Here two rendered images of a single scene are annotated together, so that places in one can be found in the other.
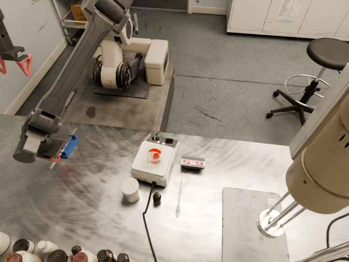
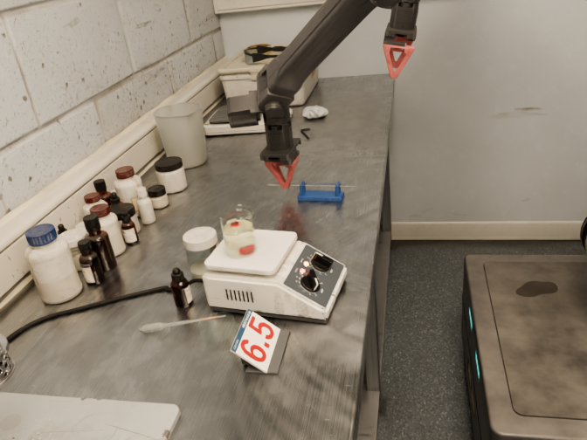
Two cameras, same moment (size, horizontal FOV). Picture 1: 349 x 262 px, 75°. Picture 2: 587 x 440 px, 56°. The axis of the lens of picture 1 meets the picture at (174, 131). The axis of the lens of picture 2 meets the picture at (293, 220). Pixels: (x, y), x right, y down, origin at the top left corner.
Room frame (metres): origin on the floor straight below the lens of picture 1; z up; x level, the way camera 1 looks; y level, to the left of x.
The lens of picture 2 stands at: (0.58, -0.67, 1.27)
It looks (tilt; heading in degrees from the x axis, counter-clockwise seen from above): 27 degrees down; 97
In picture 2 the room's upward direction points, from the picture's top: 7 degrees counter-clockwise
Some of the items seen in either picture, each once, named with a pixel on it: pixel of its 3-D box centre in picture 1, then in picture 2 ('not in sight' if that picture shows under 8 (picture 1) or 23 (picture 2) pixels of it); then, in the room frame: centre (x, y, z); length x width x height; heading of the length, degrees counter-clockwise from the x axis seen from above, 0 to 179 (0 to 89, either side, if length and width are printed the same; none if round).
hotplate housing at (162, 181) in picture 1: (156, 158); (270, 274); (0.44, 0.07, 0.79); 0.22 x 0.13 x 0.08; 165
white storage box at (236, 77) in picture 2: not in sight; (272, 75); (0.33, 1.35, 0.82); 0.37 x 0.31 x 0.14; 82
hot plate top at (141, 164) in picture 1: (152, 157); (252, 250); (0.42, 0.07, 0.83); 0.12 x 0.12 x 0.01; 75
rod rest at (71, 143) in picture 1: (68, 144); (320, 190); (0.51, 0.42, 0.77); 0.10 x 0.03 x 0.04; 168
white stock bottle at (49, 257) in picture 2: not in sight; (51, 262); (0.06, 0.11, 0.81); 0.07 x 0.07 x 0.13
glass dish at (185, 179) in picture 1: (181, 180); (217, 327); (0.37, -0.03, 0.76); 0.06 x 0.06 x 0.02
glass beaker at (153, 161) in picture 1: (155, 154); (240, 230); (0.41, 0.06, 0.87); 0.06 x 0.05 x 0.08; 152
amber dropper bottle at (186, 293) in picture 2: (157, 197); (180, 285); (0.29, 0.06, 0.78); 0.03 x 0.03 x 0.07
